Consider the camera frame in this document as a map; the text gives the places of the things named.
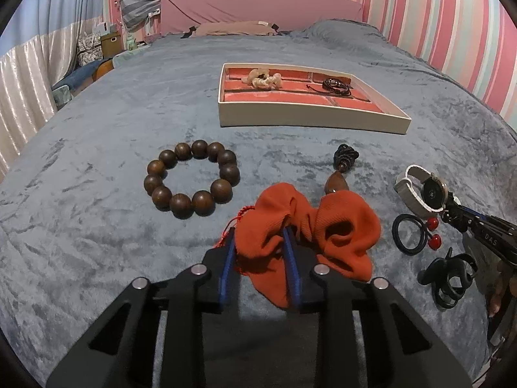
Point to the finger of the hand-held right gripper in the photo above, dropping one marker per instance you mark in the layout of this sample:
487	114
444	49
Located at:
492	238
484	218

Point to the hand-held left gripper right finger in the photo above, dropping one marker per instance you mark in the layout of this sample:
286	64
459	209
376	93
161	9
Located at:
291	275

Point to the small green figurine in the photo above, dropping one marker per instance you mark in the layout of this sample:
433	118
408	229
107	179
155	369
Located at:
131	43

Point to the white tray with brick-pattern lining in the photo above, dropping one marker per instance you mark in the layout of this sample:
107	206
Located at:
307	119

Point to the orange fabric scrunchie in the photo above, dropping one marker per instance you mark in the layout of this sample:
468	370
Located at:
343	226

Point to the brown wooden furniture piece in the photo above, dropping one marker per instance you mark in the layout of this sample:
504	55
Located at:
101	70

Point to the pink pillow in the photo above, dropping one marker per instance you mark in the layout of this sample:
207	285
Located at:
262	4

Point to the person's right hand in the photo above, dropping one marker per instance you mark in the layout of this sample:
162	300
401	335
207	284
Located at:
496	303

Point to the wristwatch with white band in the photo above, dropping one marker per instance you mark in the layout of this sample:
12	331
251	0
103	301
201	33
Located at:
430	192

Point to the pale shiny curtain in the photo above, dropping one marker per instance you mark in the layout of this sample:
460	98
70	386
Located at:
28	72

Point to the small white box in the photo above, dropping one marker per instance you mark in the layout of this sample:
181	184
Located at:
101	28

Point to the brown storage box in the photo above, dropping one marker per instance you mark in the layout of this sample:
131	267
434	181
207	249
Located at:
110	43

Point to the cream knotted scrunchie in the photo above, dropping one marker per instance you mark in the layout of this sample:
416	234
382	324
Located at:
258	82

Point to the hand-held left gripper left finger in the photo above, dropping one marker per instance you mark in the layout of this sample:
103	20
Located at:
228	268

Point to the grey plush blanket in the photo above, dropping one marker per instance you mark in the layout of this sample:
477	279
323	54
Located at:
121	109

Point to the tan pillow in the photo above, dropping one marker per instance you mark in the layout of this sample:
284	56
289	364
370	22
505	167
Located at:
234	28

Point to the blue folded cloth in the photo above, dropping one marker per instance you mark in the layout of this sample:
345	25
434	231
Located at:
76	76

